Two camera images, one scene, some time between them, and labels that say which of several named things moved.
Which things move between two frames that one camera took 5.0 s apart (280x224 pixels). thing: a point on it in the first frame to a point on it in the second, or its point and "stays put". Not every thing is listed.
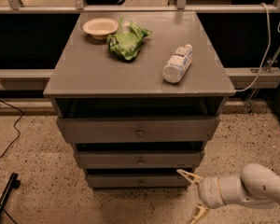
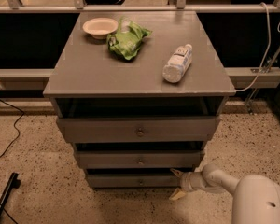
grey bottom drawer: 138,180 stays put
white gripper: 209,191 to 186,182
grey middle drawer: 139,159 stays put
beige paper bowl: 100,28 stays put
